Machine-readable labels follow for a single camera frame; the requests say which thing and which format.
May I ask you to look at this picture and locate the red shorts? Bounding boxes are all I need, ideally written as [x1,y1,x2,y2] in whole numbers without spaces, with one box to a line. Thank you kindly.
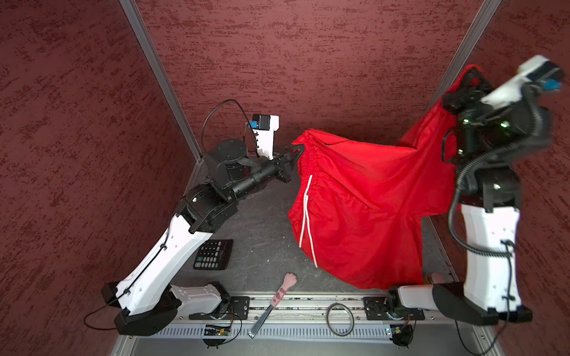
[287,64,484,291]

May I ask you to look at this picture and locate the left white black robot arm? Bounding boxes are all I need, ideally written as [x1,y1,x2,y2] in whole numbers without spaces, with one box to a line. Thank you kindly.
[102,139,304,336]

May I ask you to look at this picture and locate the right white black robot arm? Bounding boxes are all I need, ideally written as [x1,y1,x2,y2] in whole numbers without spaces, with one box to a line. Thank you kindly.
[384,79,558,326]

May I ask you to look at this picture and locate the black calculator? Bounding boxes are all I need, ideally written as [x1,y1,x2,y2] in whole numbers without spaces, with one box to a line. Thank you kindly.
[193,239,234,271]

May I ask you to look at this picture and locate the small glass jar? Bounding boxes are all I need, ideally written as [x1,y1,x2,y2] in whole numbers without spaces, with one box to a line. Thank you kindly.
[425,272,445,285]

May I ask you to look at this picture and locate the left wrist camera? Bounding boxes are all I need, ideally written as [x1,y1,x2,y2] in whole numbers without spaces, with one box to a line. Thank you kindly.
[249,114,280,160]

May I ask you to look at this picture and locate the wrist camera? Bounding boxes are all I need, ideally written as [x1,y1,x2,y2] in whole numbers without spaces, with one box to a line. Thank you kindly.
[480,55,565,109]
[249,114,280,160]

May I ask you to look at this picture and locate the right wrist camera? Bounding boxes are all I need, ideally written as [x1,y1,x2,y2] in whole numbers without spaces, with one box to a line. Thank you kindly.
[480,55,565,109]

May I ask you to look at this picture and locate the pink cat-paw handled knife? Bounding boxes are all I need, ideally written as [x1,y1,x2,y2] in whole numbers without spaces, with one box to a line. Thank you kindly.
[248,273,297,339]

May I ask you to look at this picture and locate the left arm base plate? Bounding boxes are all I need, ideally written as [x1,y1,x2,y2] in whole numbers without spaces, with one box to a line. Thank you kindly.
[189,296,250,321]

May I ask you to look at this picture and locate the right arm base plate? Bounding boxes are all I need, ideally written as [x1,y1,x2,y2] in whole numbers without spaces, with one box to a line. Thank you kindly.
[363,297,425,322]

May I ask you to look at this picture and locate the black rubber ring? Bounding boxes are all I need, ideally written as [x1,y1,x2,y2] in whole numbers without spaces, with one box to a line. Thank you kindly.
[325,302,356,338]

